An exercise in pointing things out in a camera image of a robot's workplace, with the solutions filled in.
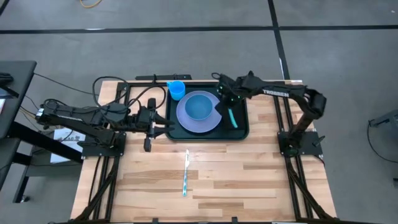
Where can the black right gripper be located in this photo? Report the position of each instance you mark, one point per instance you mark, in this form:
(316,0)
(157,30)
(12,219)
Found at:
(231,90)

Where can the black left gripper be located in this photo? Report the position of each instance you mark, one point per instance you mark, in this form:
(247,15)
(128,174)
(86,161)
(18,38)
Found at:
(144,119)

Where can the black plastic tray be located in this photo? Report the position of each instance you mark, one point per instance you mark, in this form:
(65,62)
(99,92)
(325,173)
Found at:
(171,127)

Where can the lilac round plate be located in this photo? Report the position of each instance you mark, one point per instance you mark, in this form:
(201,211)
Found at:
(199,126)

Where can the blue bowl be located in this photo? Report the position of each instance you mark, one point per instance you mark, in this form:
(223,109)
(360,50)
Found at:
(199,107)

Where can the blue plastic cup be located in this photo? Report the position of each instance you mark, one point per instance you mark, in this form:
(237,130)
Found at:
(176,90)

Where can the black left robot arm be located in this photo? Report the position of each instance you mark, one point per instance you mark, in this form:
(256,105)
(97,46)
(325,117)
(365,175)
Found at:
(87,116)

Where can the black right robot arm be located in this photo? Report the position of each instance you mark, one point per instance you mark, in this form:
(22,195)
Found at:
(280,92)

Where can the black clamp hook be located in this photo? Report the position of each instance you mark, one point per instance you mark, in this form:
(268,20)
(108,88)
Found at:
(250,74)

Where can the black bar-shaped device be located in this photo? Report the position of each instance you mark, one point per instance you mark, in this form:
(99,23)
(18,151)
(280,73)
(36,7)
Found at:
(164,77)

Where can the white paper sheet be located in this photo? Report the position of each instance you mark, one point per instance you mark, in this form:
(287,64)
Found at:
(62,137)

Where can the black desk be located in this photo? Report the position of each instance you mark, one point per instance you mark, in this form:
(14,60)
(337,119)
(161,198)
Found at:
(15,93)

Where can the grey equipment stand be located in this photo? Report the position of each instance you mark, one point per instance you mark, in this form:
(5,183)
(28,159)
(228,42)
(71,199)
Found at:
(388,119)

